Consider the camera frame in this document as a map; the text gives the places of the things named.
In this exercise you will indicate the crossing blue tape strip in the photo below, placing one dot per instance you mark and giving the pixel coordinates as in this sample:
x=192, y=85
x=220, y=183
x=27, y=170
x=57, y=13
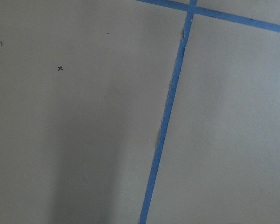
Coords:
x=216, y=14

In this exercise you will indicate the long blue tape strip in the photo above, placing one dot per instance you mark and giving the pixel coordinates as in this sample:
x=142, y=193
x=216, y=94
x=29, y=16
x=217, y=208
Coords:
x=190, y=10

